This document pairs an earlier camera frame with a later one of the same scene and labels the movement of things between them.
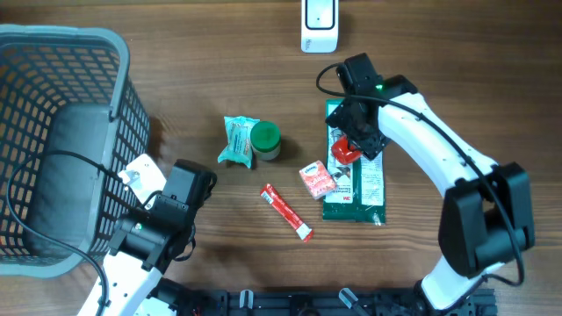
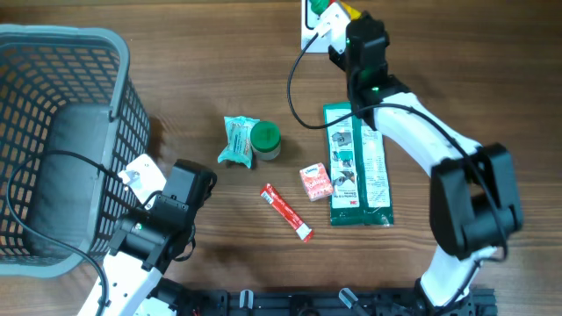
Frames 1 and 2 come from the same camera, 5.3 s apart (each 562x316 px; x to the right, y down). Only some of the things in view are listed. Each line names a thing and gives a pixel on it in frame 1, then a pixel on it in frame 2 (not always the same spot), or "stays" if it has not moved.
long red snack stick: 304,232 stays
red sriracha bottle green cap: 342,154 to 320,6
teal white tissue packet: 238,144 stays
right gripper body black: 362,135 to 337,57
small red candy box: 317,179 stays
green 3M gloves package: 359,196 stays
